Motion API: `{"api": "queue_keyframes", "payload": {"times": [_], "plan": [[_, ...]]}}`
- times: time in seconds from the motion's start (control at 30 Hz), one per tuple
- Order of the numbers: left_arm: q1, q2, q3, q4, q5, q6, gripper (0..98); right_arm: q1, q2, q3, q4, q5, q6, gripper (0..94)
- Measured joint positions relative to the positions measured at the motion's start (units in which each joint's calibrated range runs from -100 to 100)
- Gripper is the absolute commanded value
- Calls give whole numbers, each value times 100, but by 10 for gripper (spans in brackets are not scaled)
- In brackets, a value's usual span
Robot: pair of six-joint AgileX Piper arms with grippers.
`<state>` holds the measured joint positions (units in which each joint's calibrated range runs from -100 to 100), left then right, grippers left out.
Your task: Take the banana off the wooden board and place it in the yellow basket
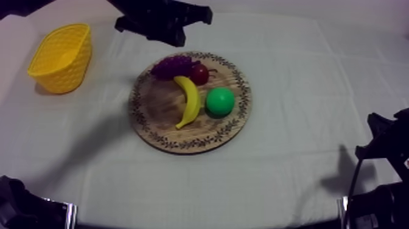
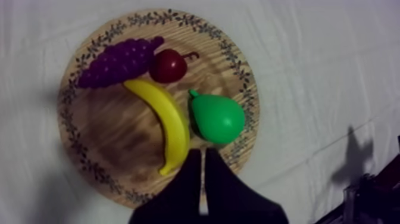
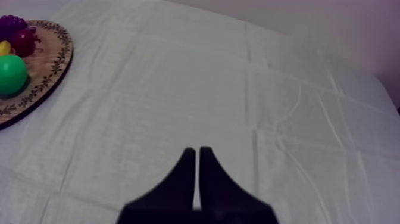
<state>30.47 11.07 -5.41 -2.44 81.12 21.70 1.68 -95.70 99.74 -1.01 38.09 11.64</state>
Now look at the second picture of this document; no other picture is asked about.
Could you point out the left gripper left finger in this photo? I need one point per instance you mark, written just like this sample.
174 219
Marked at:
178 200

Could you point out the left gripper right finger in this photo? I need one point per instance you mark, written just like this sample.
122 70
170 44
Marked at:
231 197

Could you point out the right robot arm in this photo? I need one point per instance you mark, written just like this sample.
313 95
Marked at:
375 197

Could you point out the round wooden board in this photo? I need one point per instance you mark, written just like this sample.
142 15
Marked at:
125 134

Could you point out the yellow toy banana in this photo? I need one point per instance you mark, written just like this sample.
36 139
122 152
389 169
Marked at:
165 109

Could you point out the green toy pear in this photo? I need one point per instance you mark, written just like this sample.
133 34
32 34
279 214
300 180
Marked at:
218 117

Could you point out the small red fruit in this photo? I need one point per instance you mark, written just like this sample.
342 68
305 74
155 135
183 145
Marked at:
168 66

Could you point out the purple toy grapes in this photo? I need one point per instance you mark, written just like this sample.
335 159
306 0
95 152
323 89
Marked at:
117 64

